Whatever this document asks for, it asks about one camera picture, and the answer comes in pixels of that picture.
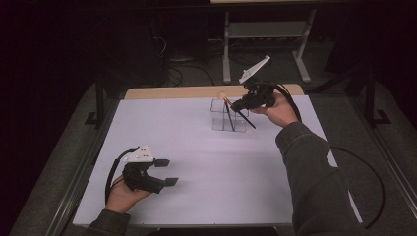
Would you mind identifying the person's right hand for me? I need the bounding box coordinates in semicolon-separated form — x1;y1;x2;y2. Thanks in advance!
250;92;300;128

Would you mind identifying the thin makeup brush orange end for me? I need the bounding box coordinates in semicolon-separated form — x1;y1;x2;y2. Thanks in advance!
223;100;236;132

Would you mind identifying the hand-held gripper cable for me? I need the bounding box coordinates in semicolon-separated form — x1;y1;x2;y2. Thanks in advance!
273;83;386;230
104;147;139;205

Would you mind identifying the grey metal rail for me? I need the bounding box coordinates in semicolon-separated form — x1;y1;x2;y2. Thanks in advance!
45;99;121;236
348;96;417;210

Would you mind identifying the black metal stand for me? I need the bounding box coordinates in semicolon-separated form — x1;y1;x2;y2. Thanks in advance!
84;75;109;127
360;65;392;127

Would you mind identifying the left hand-held gripper cable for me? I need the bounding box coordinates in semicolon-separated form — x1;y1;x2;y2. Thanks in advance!
104;147;139;205

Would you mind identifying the right hand-held gripper cable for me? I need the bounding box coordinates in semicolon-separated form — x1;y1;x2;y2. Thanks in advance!
273;83;386;230

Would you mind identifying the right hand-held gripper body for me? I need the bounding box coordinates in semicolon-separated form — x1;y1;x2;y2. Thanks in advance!
238;54;278;109

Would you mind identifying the tangle of black floor cables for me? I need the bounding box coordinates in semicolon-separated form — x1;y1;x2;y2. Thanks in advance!
150;16;273;87

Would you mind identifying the wooden table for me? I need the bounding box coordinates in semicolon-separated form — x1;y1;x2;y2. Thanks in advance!
124;84;305;101

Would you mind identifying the clear acrylic organizer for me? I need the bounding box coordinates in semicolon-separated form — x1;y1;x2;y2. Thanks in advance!
210;97;250;133

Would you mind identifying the round-headed makeup brush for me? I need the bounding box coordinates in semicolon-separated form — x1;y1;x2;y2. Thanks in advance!
217;90;258;130

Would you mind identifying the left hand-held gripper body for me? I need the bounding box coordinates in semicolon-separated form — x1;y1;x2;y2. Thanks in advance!
121;145;165;195

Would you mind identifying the person's left hand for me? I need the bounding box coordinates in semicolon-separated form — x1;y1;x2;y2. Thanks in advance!
105;176;151;214

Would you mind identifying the white metal desk frame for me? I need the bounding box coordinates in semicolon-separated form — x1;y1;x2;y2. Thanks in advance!
221;9;318;85

